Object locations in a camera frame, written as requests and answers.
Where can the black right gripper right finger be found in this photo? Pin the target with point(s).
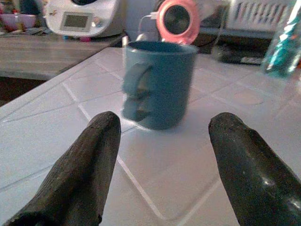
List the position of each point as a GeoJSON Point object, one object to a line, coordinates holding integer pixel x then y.
{"type": "Point", "coordinates": [254, 174]}

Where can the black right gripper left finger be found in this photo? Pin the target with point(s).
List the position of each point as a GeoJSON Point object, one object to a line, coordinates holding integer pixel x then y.
{"type": "Point", "coordinates": [77, 169]}

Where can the blue ceramic mug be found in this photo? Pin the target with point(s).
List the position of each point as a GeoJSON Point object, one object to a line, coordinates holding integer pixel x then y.
{"type": "Point", "coordinates": [158, 86]}

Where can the wooden countertop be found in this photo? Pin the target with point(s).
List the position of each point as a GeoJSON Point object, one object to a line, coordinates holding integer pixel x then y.
{"type": "Point", "coordinates": [44, 54]}

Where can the black flat device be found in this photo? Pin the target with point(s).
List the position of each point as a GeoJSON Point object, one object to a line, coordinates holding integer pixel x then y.
{"type": "Point", "coordinates": [237, 54]}

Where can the clear bottle with teal label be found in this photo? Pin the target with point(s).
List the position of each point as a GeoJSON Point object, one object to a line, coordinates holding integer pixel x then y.
{"type": "Point", "coordinates": [283, 42]}

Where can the white kitchen machine with display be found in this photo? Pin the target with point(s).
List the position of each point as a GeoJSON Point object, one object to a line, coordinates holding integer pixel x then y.
{"type": "Point", "coordinates": [82, 17]}

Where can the white dish rack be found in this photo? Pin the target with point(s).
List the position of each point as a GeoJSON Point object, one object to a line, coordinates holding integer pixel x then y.
{"type": "Point", "coordinates": [258, 14]}

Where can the pink bowl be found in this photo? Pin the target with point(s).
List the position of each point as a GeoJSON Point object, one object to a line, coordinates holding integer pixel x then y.
{"type": "Point", "coordinates": [17, 20]}

